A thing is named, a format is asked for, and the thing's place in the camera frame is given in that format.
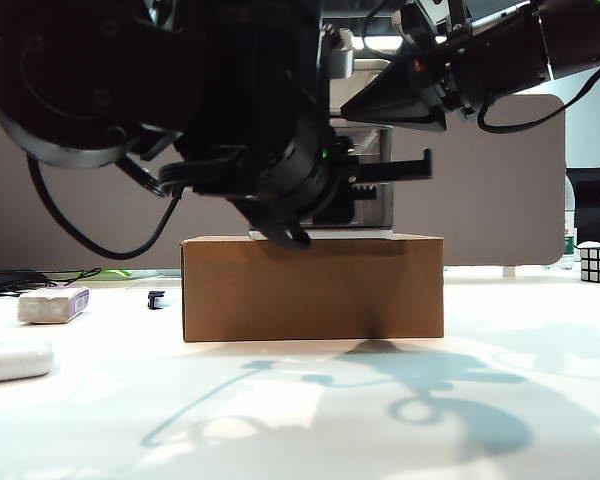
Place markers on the white purple tissue pack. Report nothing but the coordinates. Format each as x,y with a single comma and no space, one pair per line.
52,305

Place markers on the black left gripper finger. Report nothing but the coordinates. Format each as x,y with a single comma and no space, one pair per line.
400,170

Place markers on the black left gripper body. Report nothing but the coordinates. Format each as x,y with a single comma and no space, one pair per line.
332,200

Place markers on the grey-brown desk partition panel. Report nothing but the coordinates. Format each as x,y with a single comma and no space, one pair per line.
500,200

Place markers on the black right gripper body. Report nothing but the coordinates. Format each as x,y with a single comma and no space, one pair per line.
455,80

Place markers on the white plastic drawer cabinet frame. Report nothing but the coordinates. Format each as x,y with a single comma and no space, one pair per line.
370,64

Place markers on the brown cardboard box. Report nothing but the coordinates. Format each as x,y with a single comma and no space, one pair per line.
310,290

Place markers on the black office equipment behind partition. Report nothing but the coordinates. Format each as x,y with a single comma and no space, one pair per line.
595,205

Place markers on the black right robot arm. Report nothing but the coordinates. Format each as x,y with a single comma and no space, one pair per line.
555,45

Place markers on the small black clip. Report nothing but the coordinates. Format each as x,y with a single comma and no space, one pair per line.
156,300

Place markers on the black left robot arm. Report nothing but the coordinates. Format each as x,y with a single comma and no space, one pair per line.
130,75

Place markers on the white earphone case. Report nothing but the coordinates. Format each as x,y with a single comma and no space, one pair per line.
12,362

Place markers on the ceiling light strip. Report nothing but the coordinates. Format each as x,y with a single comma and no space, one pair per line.
380,44

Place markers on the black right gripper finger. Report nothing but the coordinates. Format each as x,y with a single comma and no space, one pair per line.
400,105

